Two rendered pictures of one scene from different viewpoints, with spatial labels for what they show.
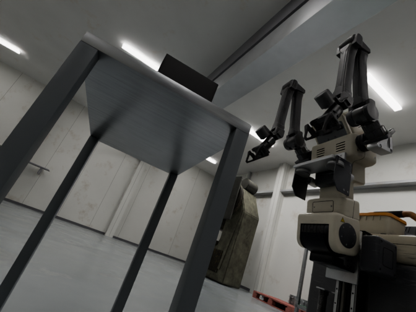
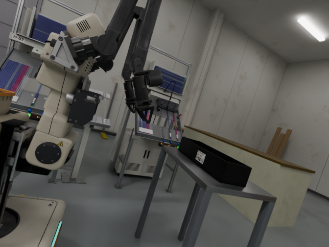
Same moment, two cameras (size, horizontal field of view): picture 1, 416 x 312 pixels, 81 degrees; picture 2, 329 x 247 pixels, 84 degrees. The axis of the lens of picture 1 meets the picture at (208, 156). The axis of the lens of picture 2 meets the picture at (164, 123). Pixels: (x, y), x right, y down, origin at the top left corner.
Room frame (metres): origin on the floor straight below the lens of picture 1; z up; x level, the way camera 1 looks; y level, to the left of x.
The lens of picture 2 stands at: (2.03, -0.18, 1.06)
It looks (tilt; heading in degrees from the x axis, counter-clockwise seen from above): 4 degrees down; 178
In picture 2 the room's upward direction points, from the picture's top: 17 degrees clockwise
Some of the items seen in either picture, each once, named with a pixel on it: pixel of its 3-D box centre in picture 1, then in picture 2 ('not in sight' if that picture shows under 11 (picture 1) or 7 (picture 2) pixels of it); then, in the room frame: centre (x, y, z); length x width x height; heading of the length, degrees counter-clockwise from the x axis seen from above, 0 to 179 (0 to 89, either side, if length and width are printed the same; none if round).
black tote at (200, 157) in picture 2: (163, 121); (207, 157); (0.84, 0.21, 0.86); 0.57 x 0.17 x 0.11; 17
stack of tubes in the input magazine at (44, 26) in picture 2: not in sight; (61, 37); (-0.20, -1.54, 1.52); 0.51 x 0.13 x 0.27; 114
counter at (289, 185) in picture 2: not in sight; (225, 162); (-1.49, 1.35, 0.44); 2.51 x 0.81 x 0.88; 23
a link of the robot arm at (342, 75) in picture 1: (345, 73); (133, 45); (0.82, -0.47, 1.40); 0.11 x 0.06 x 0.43; 18
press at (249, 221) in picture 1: (228, 226); not in sight; (7.72, -1.37, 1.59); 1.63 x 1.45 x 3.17; 22
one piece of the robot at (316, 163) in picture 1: (321, 175); (85, 100); (1.08, -0.56, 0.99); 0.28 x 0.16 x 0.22; 17
